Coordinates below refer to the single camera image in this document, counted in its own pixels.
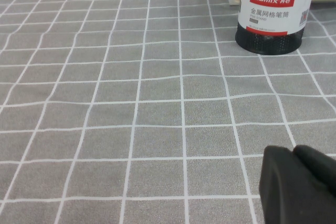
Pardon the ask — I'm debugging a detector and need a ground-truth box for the grey checkered tablecloth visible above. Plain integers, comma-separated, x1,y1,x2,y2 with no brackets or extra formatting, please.
0,0,336,224

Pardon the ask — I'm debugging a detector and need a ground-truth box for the black mesh pen holder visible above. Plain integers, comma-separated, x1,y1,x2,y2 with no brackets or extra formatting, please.
234,0,319,56

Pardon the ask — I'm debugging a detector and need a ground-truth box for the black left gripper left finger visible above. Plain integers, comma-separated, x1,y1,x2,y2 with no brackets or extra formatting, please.
259,144,336,224

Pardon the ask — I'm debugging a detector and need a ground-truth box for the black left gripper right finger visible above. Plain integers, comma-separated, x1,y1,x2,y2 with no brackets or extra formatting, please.
292,144,336,198

